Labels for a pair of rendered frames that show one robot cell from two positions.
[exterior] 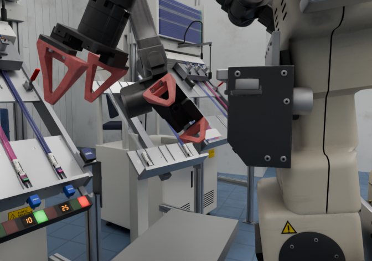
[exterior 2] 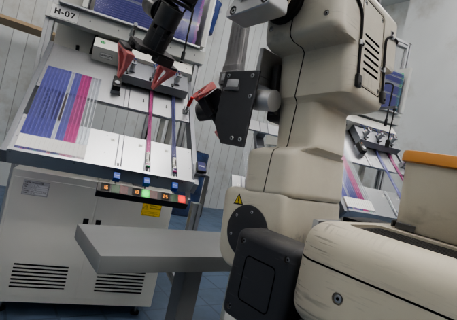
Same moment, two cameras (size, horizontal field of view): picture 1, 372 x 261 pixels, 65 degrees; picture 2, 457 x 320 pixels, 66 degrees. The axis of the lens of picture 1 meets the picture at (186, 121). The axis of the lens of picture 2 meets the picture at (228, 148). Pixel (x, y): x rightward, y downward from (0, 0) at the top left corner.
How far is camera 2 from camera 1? 0.56 m
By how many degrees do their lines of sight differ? 34
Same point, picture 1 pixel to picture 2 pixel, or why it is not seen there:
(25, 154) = (157, 152)
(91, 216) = (189, 220)
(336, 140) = (297, 139)
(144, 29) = (232, 58)
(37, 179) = (156, 170)
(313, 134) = (283, 132)
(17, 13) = (199, 58)
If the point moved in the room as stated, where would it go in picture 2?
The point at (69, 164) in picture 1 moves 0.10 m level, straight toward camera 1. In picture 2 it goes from (185, 170) to (177, 170)
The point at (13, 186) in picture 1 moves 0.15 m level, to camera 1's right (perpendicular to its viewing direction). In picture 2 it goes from (138, 167) to (166, 175)
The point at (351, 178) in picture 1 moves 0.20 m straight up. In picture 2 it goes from (284, 164) to (307, 59)
